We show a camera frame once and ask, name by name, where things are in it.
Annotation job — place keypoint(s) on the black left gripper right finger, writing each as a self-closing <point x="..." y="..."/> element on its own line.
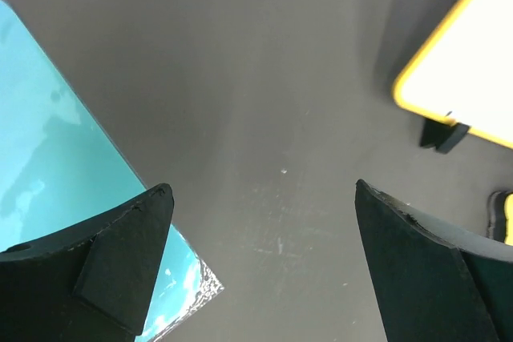
<point x="433" y="280"/>

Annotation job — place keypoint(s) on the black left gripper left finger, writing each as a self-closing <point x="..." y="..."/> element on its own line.
<point x="91" y="281"/>

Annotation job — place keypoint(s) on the yellow black whiteboard eraser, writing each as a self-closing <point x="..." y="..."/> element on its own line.
<point x="499" y="211"/>

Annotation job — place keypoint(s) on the yellow framed whiteboard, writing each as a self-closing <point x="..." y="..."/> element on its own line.
<point x="463" y="72"/>

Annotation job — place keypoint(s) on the black whiteboard marker clip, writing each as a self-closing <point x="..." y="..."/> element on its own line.
<point x="442" y="137"/>

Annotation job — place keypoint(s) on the teal cutting board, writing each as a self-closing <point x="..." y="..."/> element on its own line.
<point x="58" y="166"/>

